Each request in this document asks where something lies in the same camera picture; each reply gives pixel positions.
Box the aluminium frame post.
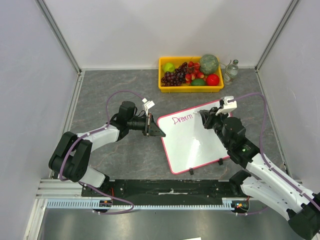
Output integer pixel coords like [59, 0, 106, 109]
[254, 0, 301, 73]
[35, 0, 82, 75]

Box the yellow plastic fruit bin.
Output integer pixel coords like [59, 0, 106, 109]
[158, 56, 224, 93]

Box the left aluminium frame post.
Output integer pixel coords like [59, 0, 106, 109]
[35, 0, 82, 75]

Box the green apple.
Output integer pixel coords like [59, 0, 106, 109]
[162, 62, 176, 73]

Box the dark purple grape bunch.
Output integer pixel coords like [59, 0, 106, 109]
[160, 62, 186, 87]

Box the green netted melon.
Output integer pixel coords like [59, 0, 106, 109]
[199, 54, 220, 75]

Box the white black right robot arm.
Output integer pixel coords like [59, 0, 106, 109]
[199, 107, 320, 240]

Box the green avocado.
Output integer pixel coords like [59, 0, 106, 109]
[190, 78, 206, 86]

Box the right aluminium frame post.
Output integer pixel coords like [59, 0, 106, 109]
[254, 0, 301, 73]

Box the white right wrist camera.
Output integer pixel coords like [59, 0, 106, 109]
[215, 96, 238, 116]

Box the clear glass bottle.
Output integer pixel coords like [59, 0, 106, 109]
[223, 59, 239, 85]

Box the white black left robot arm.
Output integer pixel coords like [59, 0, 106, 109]
[48, 99, 166, 197]

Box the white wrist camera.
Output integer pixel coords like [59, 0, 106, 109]
[142, 98, 155, 115]
[215, 96, 238, 116]

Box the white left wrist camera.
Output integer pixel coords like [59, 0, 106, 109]
[142, 98, 155, 115]

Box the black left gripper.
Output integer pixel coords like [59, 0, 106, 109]
[127, 114, 165, 138]

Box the red tomato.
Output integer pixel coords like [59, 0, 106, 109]
[206, 74, 220, 86]

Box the light blue slotted cable duct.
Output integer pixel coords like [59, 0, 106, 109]
[45, 198, 238, 210]

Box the pink framed whiteboard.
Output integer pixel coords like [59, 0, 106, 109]
[157, 100, 229, 175]

